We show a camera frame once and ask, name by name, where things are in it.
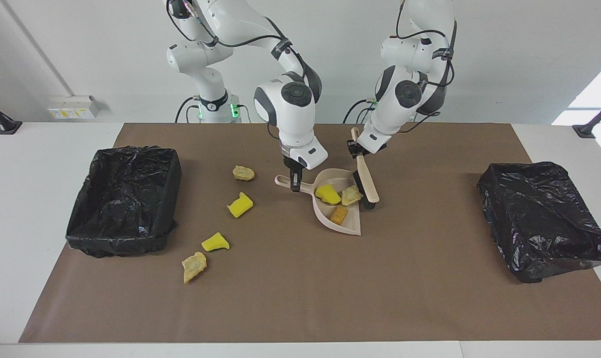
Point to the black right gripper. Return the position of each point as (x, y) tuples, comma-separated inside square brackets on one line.
[(293, 163)]

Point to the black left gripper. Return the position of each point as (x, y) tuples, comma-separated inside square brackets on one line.
[(359, 148)]

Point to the beige hand brush black bristles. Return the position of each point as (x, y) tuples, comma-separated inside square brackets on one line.
[(367, 179)]

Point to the yellow sponge piece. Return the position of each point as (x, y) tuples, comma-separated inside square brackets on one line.
[(214, 242), (240, 205), (327, 194)]

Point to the beige foam scrap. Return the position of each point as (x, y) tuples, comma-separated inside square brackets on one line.
[(194, 266), (351, 195), (243, 173)]

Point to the beige plastic dustpan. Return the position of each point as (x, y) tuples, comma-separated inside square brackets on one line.
[(325, 214)]

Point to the brown bread-like trash piece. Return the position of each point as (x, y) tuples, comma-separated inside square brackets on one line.
[(339, 215)]

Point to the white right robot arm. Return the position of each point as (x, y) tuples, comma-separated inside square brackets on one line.
[(290, 114)]

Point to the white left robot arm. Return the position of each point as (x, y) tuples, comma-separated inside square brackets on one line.
[(404, 94)]

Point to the black bag lined bin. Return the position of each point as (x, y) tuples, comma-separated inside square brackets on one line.
[(126, 199), (539, 214)]

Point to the brown paper table mat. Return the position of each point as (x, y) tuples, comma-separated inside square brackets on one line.
[(300, 298)]

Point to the black clamp stand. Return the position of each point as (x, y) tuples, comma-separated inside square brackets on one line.
[(591, 127), (2, 122)]

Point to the white wall socket box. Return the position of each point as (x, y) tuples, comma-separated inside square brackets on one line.
[(74, 107)]

